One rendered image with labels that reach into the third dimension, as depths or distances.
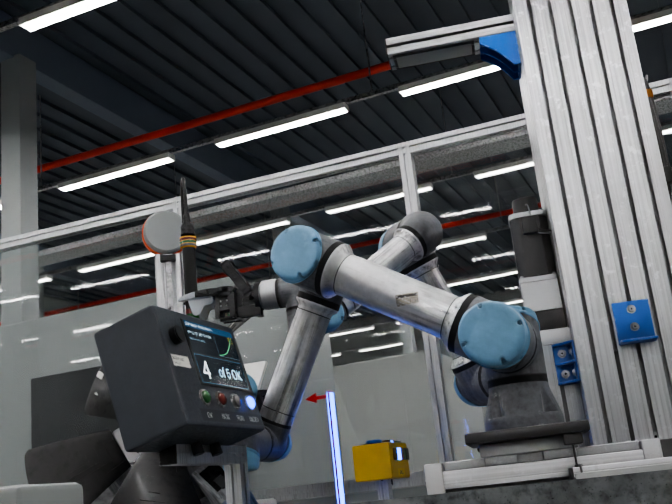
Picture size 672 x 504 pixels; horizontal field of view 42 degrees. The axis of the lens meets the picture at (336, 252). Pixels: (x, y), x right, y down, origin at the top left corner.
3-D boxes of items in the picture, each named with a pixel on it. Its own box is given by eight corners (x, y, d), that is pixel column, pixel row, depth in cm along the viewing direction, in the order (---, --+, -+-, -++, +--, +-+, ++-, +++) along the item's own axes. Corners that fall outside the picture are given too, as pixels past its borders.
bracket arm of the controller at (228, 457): (232, 465, 153) (231, 447, 154) (247, 463, 152) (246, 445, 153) (159, 466, 132) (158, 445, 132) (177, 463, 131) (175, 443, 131)
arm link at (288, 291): (320, 302, 212) (316, 268, 215) (276, 308, 214) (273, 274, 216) (326, 308, 220) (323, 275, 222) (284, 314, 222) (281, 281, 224)
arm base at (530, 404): (563, 427, 174) (554, 377, 176) (567, 422, 159) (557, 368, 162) (487, 436, 176) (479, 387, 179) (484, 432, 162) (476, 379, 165)
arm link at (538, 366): (552, 376, 174) (540, 310, 178) (542, 370, 162) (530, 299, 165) (492, 385, 178) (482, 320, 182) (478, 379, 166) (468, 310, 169)
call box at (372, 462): (375, 486, 234) (371, 446, 236) (411, 482, 230) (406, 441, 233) (355, 488, 219) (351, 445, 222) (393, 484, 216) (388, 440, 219)
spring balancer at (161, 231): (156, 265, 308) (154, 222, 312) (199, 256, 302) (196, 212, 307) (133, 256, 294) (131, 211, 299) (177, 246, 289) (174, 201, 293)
